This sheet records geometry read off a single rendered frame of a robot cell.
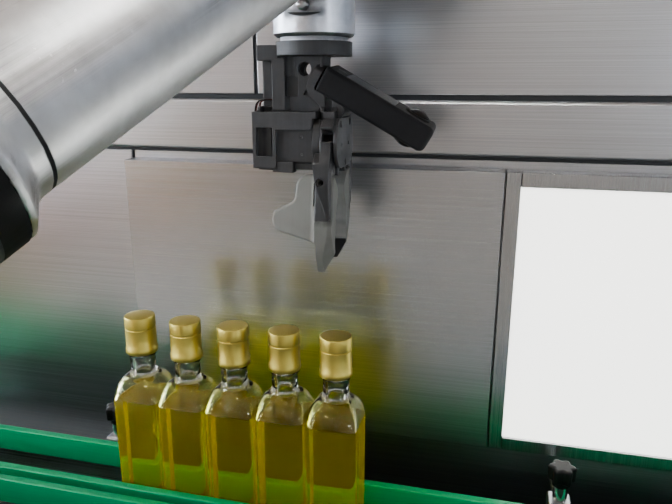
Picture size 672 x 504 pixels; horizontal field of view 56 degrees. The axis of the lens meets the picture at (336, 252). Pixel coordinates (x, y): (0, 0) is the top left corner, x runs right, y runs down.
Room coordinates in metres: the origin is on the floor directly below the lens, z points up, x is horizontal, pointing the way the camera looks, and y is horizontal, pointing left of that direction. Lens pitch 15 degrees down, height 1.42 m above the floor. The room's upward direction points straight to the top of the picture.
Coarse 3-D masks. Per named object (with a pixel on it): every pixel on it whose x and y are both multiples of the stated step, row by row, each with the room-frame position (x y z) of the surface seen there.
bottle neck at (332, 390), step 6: (324, 384) 0.61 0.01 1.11; (330, 384) 0.60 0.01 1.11; (336, 384) 0.60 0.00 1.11; (342, 384) 0.60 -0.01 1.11; (348, 384) 0.61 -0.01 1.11; (324, 390) 0.61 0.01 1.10; (330, 390) 0.60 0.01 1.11; (336, 390) 0.60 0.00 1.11; (342, 390) 0.60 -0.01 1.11; (348, 390) 0.61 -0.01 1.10; (324, 396) 0.61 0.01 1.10; (330, 396) 0.60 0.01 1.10; (336, 396) 0.60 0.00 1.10; (342, 396) 0.60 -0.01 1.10; (348, 396) 0.61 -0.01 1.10
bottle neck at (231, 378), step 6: (246, 366) 0.64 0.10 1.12; (222, 372) 0.63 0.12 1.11; (228, 372) 0.63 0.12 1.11; (234, 372) 0.63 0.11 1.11; (240, 372) 0.63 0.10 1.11; (246, 372) 0.64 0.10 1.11; (222, 378) 0.63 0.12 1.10; (228, 378) 0.63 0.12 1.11; (234, 378) 0.63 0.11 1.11; (240, 378) 0.63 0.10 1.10; (246, 378) 0.64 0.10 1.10; (222, 384) 0.63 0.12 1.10; (228, 384) 0.63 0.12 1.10; (234, 384) 0.63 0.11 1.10; (240, 384) 0.63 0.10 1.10; (246, 384) 0.64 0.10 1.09
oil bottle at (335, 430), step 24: (312, 408) 0.60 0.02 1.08; (336, 408) 0.59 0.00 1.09; (360, 408) 0.61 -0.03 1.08; (312, 432) 0.59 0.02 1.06; (336, 432) 0.58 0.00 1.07; (360, 432) 0.60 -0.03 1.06; (312, 456) 0.59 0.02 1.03; (336, 456) 0.58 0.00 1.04; (360, 456) 0.60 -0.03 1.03; (312, 480) 0.59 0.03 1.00; (336, 480) 0.58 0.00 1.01; (360, 480) 0.60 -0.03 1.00
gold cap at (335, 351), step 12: (324, 336) 0.61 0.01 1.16; (336, 336) 0.61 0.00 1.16; (348, 336) 0.61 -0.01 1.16; (324, 348) 0.60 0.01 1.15; (336, 348) 0.60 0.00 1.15; (348, 348) 0.60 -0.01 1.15; (324, 360) 0.60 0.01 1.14; (336, 360) 0.60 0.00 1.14; (348, 360) 0.60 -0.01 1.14; (324, 372) 0.60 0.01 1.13; (336, 372) 0.60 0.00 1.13; (348, 372) 0.60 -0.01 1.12
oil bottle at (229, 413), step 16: (256, 384) 0.65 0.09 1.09; (208, 400) 0.63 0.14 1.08; (224, 400) 0.62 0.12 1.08; (240, 400) 0.62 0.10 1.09; (256, 400) 0.63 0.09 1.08; (208, 416) 0.62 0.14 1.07; (224, 416) 0.61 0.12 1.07; (240, 416) 0.61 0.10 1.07; (208, 432) 0.62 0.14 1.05; (224, 432) 0.61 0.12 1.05; (240, 432) 0.61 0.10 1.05; (208, 448) 0.62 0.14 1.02; (224, 448) 0.61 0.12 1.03; (240, 448) 0.61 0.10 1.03; (208, 464) 0.62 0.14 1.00; (224, 464) 0.62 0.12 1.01; (240, 464) 0.61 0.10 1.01; (224, 480) 0.62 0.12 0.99; (240, 480) 0.61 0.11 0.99; (256, 480) 0.62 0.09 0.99; (224, 496) 0.62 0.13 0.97; (240, 496) 0.61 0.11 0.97; (256, 496) 0.62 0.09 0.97
